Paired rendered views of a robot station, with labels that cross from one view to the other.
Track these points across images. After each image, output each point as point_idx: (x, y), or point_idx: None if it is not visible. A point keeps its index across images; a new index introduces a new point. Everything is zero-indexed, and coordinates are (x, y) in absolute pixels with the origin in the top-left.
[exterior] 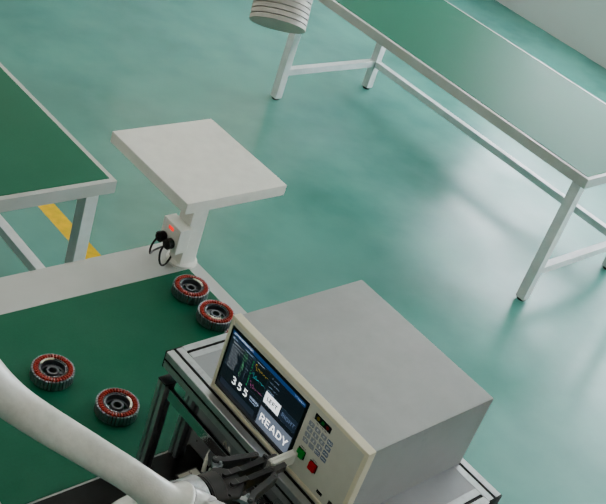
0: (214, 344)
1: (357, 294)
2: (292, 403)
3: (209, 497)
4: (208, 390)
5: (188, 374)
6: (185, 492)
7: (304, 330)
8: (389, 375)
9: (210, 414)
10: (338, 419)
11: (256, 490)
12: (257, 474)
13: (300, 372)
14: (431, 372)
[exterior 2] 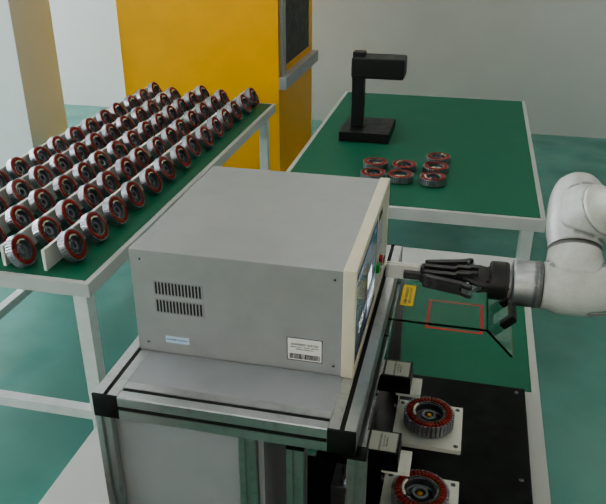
0: (281, 413)
1: (167, 241)
2: (374, 244)
3: (577, 185)
4: (361, 376)
5: (362, 399)
6: (598, 187)
7: (294, 240)
8: (275, 197)
9: (372, 378)
10: (380, 194)
11: (458, 260)
12: (443, 266)
13: (360, 222)
14: (230, 187)
